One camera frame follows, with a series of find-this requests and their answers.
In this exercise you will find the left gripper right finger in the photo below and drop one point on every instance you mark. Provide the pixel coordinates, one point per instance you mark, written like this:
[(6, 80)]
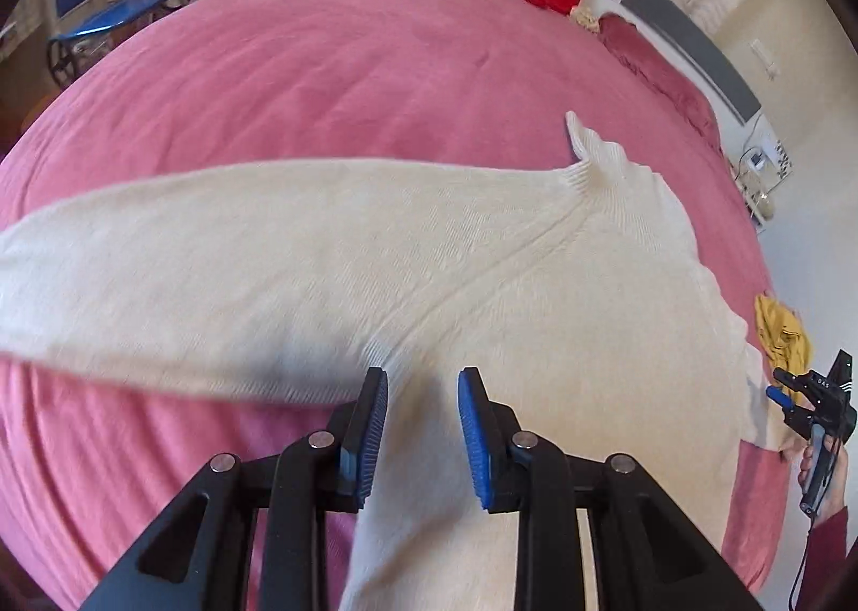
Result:
[(647, 554)]

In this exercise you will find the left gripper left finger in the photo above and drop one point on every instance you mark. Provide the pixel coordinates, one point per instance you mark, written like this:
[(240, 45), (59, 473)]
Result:
[(198, 552)]

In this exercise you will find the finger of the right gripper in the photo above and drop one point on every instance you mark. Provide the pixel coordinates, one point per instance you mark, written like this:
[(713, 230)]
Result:
[(799, 383), (783, 399)]

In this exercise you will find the beige knit sweater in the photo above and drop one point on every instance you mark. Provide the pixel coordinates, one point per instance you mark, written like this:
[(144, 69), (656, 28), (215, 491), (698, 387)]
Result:
[(577, 293)]

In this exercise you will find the person right forearm red sleeve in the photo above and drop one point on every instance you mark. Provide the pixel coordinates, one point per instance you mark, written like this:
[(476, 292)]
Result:
[(826, 554)]

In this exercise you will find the person right hand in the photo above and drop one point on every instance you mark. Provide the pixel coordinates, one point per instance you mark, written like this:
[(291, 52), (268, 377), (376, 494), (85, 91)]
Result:
[(833, 489)]

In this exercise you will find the yellow garment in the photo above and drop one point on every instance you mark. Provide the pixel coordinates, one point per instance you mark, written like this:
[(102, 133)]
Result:
[(782, 336)]

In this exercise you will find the white bedside table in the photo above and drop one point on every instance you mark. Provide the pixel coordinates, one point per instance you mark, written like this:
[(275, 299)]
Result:
[(763, 165)]

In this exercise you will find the dark pink pillow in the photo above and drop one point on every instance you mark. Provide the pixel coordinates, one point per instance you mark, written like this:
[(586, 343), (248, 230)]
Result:
[(622, 39)]

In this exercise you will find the cream plush toy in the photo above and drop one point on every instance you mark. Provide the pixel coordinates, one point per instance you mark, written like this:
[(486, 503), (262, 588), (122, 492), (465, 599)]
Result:
[(584, 18)]

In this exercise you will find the pink bed blanket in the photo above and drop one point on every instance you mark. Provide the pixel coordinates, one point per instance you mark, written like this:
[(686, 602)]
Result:
[(478, 82)]

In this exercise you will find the wall power socket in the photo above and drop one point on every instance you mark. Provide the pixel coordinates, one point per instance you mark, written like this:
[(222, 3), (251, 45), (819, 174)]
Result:
[(766, 58)]

